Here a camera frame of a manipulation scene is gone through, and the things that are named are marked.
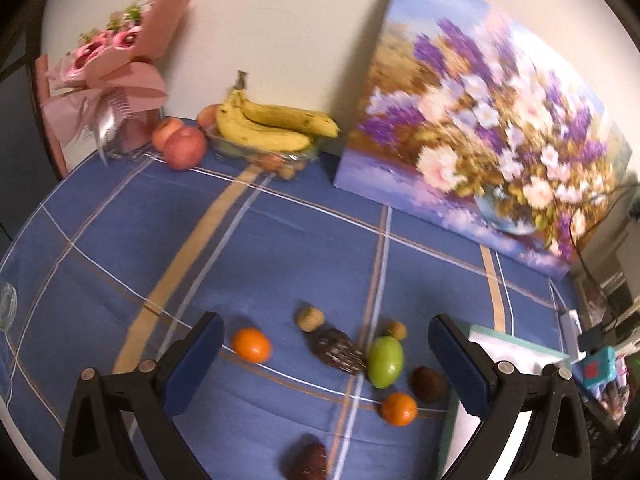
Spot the white tray with green rim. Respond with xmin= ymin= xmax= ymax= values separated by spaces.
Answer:
xmin=427 ymin=314 xmax=589 ymax=479

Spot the black cable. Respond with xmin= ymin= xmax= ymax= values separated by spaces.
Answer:
xmin=569 ymin=179 xmax=640 ymax=326

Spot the clear plastic fruit container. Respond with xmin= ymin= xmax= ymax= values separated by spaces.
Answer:
xmin=205 ymin=128 xmax=320 ymax=180

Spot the teal plastic toy box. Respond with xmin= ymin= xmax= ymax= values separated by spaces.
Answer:
xmin=580 ymin=346 xmax=616 ymax=389

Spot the black charger adapter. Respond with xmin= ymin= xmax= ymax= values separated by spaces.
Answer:
xmin=577 ymin=325 xmax=606 ymax=353

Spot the orange tangerine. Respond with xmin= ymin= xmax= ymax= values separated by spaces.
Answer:
xmin=231 ymin=327 xmax=272 ymax=364
xmin=380 ymin=392 xmax=418 ymax=427

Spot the blue plaid tablecloth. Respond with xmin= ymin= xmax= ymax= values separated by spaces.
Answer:
xmin=1 ymin=155 xmax=577 ymax=479

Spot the dark brown avocado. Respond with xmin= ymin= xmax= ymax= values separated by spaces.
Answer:
xmin=311 ymin=327 xmax=367 ymax=375

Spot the green lime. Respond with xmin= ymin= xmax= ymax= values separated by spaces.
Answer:
xmin=367 ymin=336 xmax=405 ymax=389

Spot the small yellow-brown fruit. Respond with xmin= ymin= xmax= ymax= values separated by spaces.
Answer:
xmin=385 ymin=321 xmax=408 ymax=341

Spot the glass cup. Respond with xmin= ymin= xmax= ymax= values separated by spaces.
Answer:
xmin=0 ymin=281 xmax=17 ymax=332

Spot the small brown kiwi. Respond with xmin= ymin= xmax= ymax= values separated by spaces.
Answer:
xmin=296 ymin=306 xmax=326 ymax=334

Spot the red apple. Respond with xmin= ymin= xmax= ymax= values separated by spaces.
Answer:
xmin=163 ymin=126 xmax=207 ymax=170
xmin=152 ymin=117 xmax=183 ymax=152

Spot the flower painting canvas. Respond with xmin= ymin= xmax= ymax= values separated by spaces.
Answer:
xmin=335 ymin=0 xmax=632 ymax=278

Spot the pink flower bouquet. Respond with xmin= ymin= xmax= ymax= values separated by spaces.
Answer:
xmin=36 ymin=0 xmax=191 ymax=154

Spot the white power strip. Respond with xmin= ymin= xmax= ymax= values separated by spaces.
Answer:
xmin=560 ymin=310 xmax=585 ymax=363

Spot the banana bunch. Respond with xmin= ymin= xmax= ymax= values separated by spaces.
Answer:
xmin=216 ymin=70 xmax=340 ymax=153

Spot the dark round passion fruit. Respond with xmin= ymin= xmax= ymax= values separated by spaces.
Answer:
xmin=409 ymin=366 xmax=448 ymax=404

